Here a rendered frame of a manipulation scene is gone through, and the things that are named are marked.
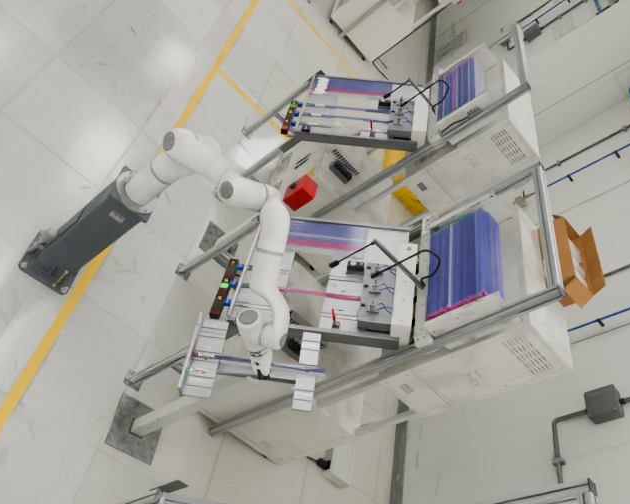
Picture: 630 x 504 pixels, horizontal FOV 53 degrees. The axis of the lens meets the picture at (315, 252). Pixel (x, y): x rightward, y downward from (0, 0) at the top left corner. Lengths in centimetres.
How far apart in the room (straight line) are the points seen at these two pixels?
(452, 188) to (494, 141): 39
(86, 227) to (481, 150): 214
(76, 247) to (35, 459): 87
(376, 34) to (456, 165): 340
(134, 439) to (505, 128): 245
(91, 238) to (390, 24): 472
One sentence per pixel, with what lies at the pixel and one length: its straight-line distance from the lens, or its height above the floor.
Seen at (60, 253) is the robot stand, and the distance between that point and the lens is 296.
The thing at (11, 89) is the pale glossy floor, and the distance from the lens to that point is 363.
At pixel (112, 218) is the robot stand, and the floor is 58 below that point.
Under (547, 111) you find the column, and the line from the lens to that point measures 558.
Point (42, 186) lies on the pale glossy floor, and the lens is 336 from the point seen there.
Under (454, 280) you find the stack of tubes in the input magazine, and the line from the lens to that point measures 252.
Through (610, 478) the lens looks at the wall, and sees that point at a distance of 362.
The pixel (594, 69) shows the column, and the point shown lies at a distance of 546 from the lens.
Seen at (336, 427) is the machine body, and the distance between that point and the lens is 312.
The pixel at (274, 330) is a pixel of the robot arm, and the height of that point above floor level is 125.
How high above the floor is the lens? 254
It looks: 34 degrees down
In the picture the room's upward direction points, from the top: 60 degrees clockwise
